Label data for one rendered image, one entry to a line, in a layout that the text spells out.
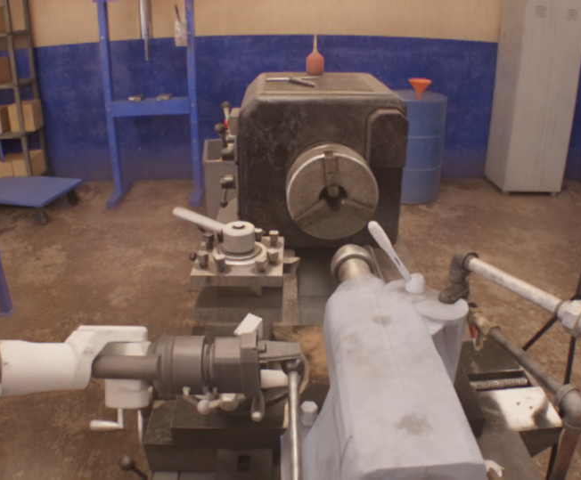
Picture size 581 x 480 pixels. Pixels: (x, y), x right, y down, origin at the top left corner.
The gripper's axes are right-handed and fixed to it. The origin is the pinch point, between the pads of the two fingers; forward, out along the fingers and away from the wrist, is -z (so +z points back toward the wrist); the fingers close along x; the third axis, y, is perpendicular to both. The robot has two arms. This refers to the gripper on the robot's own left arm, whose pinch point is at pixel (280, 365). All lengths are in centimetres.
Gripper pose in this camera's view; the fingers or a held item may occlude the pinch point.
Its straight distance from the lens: 79.0
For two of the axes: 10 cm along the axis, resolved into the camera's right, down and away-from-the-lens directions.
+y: -0.2, -6.5, 7.6
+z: -10.0, 0.1, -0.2
